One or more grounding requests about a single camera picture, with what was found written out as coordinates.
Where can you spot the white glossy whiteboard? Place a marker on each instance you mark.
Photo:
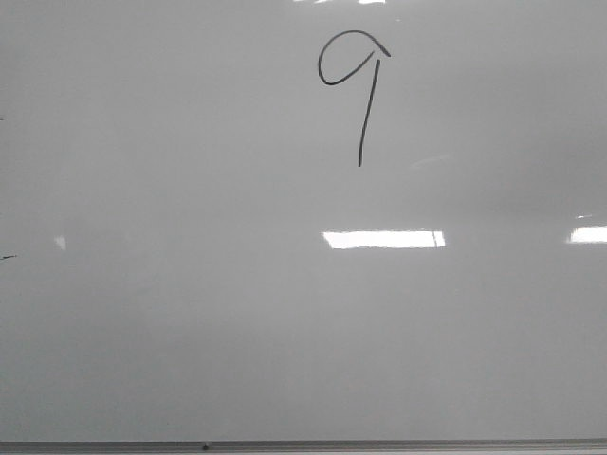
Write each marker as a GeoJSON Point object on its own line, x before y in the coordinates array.
{"type": "Point", "coordinates": [303, 220]}

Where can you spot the grey aluminium whiteboard frame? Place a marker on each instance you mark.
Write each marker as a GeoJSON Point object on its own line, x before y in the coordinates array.
{"type": "Point", "coordinates": [233, 447]}

